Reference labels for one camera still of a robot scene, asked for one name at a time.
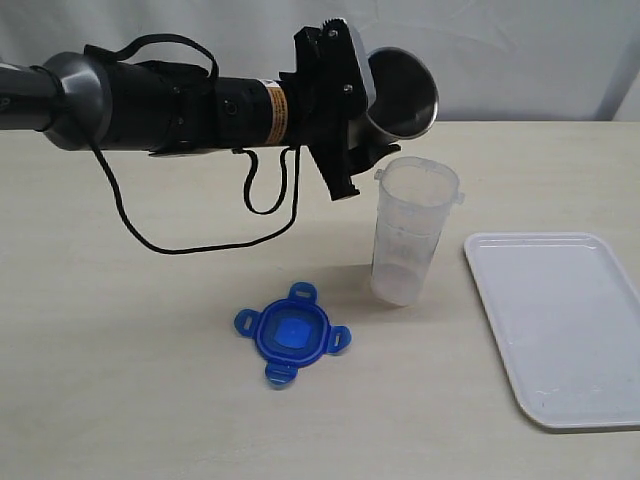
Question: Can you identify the black cable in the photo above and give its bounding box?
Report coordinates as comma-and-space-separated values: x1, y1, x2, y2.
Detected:
47, 74, 301, 254

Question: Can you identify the white backdrop curtain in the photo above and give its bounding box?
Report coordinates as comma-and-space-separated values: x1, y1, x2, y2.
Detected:
1, 1, 639, 121

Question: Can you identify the clear tall plastic container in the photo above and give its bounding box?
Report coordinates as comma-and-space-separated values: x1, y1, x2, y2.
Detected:
370, 156, 464, 307

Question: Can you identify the blue plastic container lid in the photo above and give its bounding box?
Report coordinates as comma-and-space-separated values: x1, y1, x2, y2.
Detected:
233, 282, 352, 389

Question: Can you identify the stainless steel cup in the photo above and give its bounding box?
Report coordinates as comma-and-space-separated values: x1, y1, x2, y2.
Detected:
349, 47, 439, 148

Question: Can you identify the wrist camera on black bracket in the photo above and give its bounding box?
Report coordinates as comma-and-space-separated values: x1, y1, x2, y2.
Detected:
294, 18, 376, 201

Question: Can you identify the white plastic tray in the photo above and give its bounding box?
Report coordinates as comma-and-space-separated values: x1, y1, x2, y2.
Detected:
464, 232, 639, 431

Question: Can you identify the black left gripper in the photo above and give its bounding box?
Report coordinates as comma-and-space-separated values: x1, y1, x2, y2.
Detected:
280, 29, 401, 176

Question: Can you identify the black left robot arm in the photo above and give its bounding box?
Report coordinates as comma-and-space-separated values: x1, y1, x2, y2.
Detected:
1, 26, 397, 177

